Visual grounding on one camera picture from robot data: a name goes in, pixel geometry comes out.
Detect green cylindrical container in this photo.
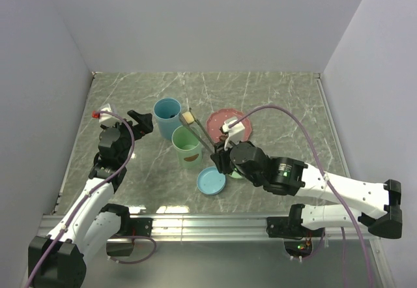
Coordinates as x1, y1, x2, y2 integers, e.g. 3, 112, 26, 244
171, 126, 203, 169

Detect blue cylindrical container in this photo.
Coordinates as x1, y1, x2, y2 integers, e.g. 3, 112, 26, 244
154, 98, 182, 141

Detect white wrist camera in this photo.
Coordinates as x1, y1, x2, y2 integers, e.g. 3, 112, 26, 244
92, 104, 119, 128
221, 117, 245, 150

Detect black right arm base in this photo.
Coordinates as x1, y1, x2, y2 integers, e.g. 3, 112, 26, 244
266, 204, 325, 263

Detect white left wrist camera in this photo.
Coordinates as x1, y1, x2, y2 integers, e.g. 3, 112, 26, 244
92, 104, 119, 128

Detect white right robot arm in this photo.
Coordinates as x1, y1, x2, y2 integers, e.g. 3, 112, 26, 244
210, 117, 403, 239

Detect blue round lid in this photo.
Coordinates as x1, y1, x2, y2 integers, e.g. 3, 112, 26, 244
197, 167, 226, 195

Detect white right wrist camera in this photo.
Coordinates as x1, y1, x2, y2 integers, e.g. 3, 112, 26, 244
221, 117, 245, 150

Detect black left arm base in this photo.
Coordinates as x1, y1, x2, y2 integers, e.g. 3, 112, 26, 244
101, 203, 157, 265

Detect green round lid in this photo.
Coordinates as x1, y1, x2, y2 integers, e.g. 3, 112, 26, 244
229, 171, 244, 180

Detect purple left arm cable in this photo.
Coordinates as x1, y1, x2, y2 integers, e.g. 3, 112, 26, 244
25, 111, 158, 288

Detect yellow topped sushi piece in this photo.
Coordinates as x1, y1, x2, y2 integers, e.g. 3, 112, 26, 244
182, 111, 195, 124

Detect pink dotted plate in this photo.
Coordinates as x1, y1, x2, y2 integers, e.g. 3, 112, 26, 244
206, 108, 252, 143

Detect metal serving tongs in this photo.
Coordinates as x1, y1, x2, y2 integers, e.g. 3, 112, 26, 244
179, 108, 215, 154

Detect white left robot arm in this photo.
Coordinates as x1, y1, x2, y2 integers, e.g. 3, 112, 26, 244
25, 109, 153, 287

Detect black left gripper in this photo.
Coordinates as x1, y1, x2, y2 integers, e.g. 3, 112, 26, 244
101, 110, 152, 164

